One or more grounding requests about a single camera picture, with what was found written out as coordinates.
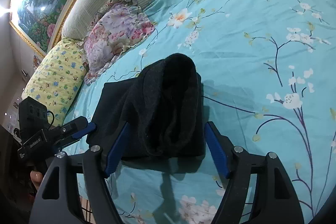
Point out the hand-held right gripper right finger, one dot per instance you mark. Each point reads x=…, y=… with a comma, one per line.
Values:
x=216, y=151

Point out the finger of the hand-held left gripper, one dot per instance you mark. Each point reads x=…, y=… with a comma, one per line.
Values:
x=76, y=123
x=86, y=129

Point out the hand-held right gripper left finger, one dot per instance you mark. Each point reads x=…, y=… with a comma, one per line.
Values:
x=116, y=150

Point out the black pants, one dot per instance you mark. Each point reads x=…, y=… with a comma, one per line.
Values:
x=162, y=113

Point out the person's left hand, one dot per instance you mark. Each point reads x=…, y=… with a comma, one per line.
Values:
x=36, y=177

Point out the yellow cartoon print pillow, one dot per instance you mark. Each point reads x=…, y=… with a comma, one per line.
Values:
x=59, y=77

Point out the turquoise floral bed sheet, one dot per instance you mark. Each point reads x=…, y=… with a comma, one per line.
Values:
x=249, y=69

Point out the pink floral ruffled pillow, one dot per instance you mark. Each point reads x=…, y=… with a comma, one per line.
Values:
x=115, y=32

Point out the butterfly wall sticker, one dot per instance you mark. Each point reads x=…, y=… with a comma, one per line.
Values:
x=36, y=60

